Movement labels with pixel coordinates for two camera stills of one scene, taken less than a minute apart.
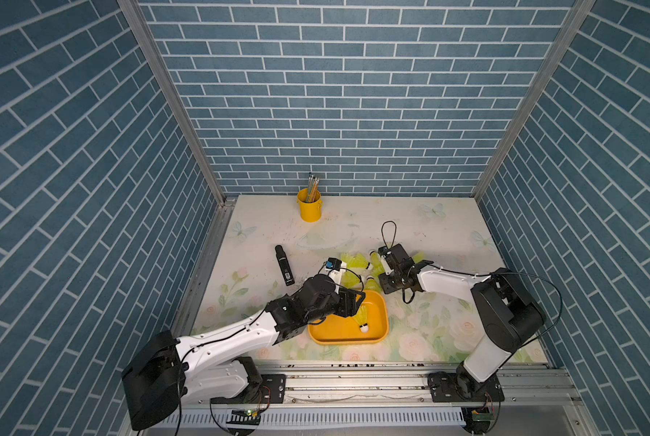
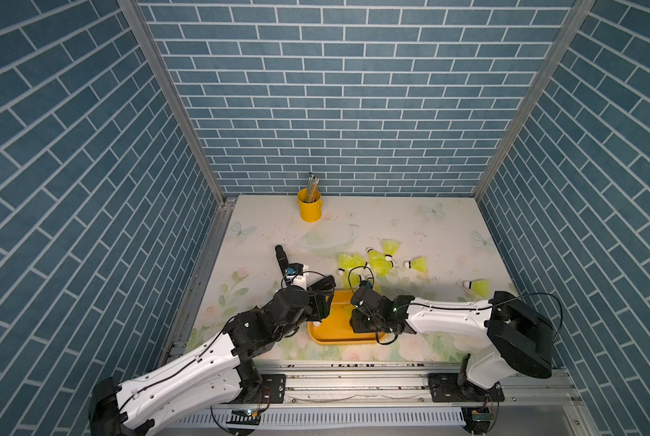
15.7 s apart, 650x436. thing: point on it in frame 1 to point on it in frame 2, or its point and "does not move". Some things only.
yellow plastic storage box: (339, 330) does not move
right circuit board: (482, 416) does not move
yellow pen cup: (310, 212) does not move
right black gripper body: (389, 282) to (359, 322)
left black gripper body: (343, 309) to (318, 308)
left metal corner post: (137, 18) does not move
